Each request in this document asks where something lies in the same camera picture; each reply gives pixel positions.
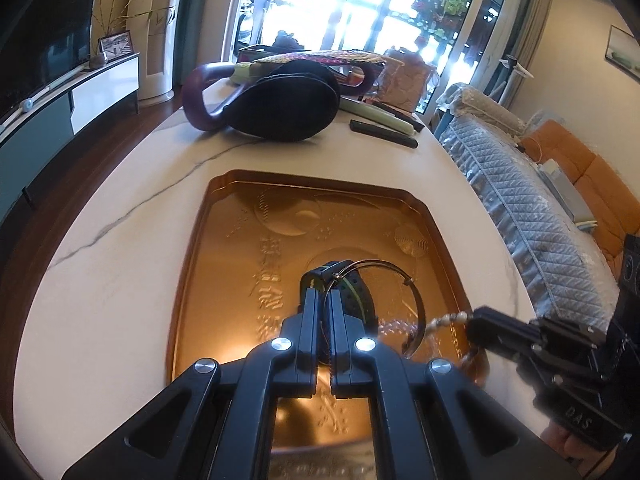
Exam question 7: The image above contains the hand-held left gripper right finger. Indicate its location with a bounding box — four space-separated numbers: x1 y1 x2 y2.
330 282 583 480

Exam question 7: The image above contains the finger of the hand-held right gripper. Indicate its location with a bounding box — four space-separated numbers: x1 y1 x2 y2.
467 306 546 343
469 331 538 376

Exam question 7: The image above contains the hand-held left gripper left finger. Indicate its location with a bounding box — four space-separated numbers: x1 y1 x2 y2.
62 270 322 480

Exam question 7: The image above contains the black perforated wristband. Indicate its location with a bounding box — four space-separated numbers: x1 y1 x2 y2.
299 259 380 337

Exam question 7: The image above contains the pearl bead bracelet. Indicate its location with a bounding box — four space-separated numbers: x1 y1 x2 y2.
377 310 476 366

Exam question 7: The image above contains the thin wire bangle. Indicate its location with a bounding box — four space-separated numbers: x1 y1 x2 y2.
320 258 427 361

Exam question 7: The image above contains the gold metal tray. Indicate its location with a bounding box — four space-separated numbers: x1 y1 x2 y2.
167 169 488 467

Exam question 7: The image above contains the person's right hand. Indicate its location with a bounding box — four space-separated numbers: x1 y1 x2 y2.
542 417 608 472

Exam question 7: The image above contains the grey quilted sofa cover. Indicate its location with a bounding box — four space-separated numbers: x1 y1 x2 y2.
435 82 626 322

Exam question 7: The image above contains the grey flat box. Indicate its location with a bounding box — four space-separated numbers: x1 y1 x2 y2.
537 160 599 227

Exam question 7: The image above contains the orange sofa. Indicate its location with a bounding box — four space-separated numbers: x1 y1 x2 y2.
520 120 640 281

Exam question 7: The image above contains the black remote control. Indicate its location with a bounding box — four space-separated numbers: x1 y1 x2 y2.
349 119 419 150

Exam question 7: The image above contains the dark slim object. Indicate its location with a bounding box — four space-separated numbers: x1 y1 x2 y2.
370 101 426 132

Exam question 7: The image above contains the black earmuffs purple headband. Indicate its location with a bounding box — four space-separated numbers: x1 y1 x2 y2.
181 59 381 142

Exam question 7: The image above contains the pink gift bag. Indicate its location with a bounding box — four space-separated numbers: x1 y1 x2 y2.
375 49 441 114

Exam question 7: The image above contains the white floor stand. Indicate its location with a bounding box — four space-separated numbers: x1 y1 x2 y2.
500 54 534 111

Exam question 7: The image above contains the patterned woven hand fan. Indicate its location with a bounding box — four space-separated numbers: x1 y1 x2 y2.
250 50 388 69

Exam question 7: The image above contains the dark red box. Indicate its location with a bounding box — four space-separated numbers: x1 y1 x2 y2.
236 45 301 64

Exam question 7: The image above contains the grey curtain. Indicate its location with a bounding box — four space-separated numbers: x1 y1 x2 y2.
500 0 551 111

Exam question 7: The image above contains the glass balcony door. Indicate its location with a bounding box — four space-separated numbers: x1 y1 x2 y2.
235 0 512 126

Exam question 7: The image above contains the white grey television cabinet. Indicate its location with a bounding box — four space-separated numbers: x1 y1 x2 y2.
0 52 141 241

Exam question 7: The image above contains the white standing air conditioner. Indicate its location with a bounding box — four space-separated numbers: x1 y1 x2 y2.
122 0 193 106

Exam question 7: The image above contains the white rod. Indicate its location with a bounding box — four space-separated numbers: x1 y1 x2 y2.
0 67 83 127

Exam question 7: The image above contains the potted bamboo plant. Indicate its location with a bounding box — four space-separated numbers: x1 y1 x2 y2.
89 0 173 70

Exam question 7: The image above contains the flat screen television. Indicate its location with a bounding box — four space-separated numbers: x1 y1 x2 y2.
0 0 108 127

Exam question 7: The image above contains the framed wall picture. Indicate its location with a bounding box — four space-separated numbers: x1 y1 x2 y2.
606 25 640 84

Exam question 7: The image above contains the small photo frame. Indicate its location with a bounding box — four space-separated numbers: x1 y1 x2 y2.
97 30 136 64

